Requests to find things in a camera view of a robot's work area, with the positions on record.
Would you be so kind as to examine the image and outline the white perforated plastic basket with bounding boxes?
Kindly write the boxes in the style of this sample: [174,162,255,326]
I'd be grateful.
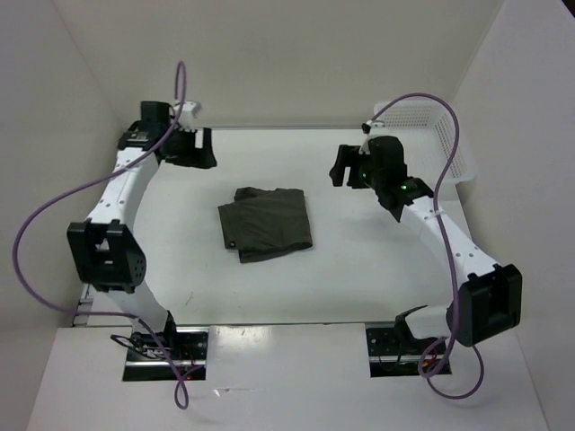
[372,98,477,186]

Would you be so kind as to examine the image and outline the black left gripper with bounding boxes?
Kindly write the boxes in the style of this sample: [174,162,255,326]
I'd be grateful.
[164,125,217,170]

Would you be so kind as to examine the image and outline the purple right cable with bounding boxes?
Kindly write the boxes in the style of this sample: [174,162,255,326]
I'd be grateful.
[363,92,487,400]

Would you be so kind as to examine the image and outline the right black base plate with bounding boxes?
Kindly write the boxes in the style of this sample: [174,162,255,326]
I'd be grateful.
[365,322,434,378]

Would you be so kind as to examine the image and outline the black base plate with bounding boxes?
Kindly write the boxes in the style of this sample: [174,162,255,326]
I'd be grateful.
[110,328,208,382]
[365,322,434,378]

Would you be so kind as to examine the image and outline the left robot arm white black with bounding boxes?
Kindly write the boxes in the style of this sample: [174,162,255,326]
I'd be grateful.
[66,101,217,360]

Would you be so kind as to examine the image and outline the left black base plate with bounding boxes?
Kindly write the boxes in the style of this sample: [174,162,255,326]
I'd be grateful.
[110,328,208,382]

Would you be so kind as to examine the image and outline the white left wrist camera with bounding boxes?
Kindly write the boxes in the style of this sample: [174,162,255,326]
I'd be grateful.
[172,101,202,131]

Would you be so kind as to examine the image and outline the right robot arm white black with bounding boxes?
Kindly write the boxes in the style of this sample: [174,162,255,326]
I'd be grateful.
[329,136,523,353]

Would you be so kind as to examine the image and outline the olive green shorts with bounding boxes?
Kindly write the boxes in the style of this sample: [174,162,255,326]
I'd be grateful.
[218,187,313,264]

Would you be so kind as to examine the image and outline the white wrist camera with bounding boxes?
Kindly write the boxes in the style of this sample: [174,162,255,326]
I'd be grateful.
[358,119,385,154]
[172,101,202,131]

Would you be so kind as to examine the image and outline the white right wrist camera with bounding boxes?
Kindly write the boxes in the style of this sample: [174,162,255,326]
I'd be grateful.
[358,119,385,154]

